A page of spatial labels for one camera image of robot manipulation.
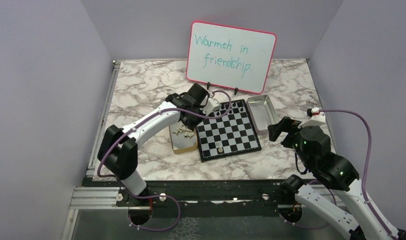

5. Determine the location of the aluminium frame rail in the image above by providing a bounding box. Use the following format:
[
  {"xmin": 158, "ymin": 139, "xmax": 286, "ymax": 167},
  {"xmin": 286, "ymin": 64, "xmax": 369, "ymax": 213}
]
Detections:
[{"xmin": 62, "ymin": 60, "xmax": 151, "ymax": 240}]

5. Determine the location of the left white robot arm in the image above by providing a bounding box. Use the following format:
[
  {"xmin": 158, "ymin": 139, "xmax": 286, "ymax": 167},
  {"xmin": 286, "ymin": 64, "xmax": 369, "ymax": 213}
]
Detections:
[{"xmin": 97, "ymin": 83, "xmax": 221, "ymax": 206}]

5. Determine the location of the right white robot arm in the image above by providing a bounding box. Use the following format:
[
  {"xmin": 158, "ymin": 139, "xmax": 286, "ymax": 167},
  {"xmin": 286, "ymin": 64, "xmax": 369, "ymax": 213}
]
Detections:
[{"xmin": 267, "ymin": 113, "xmax": 406, "ymax": 240}]

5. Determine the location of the purple cable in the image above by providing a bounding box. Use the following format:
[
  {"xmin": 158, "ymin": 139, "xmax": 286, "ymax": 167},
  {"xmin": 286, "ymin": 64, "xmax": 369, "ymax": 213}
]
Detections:
[
  {"xmin": 96, "ymin": 89, "xmax": 233, "ymax": 233},
  {"xmin": 278, "ymin": 108, "xmax": 401, "ymax": 240}
]

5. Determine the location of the empty silver metal tin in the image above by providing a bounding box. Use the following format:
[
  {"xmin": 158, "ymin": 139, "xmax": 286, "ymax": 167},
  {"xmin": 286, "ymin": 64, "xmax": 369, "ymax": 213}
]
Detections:
[{"xmin": 246, "ymin": 95, "xmax": 279, "ymax": 135}]

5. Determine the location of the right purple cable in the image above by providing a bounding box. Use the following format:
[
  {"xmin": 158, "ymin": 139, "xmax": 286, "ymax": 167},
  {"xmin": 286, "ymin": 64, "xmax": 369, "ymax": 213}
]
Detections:
[{"xmin": 278, "ymin": 108, "xmax": 401, "ymax": 240}]

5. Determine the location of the black and white chessboard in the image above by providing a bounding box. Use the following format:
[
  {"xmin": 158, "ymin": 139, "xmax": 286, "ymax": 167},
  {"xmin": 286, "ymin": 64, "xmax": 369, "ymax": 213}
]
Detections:
[{"xmin": 196, "ymin": 99, "xmax": 262, "ymax": 162}]

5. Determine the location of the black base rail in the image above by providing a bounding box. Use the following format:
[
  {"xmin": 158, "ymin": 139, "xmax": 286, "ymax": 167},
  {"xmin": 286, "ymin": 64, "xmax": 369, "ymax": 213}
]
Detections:
[{"xmin": 82, "ymin": 177, "xmax": 299, "ymax": 219}]

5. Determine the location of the white board with pink frame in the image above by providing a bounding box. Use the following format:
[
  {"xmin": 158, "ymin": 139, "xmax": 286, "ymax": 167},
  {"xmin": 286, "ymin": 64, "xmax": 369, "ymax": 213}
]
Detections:
[{"xmin": 185, "ymin": 21, "xmax": 277, "ymax": 94}]

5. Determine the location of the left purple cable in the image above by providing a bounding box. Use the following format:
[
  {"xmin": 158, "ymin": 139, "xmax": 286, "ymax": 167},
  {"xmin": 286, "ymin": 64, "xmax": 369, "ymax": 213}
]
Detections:
[{"xmin": 96, "ymin": 89, "xmax": 233, "ymax": 233}]

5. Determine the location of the gold tin with white pieces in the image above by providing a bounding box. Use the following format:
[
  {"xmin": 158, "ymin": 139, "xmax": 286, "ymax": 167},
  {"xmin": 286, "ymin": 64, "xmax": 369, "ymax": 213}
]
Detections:
[{"xmin": 168, "ymin": 122, "xmax": 198, "ymax": 155}]

